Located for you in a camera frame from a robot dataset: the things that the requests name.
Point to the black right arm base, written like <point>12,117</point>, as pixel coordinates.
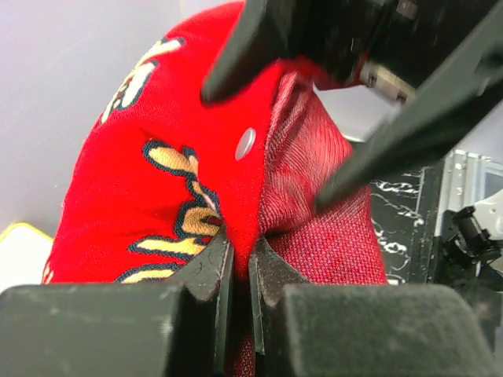
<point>467,252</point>

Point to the aluminium table frame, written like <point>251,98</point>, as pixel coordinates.
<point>469,179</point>

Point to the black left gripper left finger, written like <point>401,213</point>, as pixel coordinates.
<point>173,327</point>

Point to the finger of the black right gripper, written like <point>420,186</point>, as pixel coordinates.
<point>265,32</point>
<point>408,133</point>

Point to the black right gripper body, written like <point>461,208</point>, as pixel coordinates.
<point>407,50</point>

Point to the red patterned pillowcase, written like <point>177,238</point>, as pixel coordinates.
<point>159,173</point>

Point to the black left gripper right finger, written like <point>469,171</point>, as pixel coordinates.
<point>303,329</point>

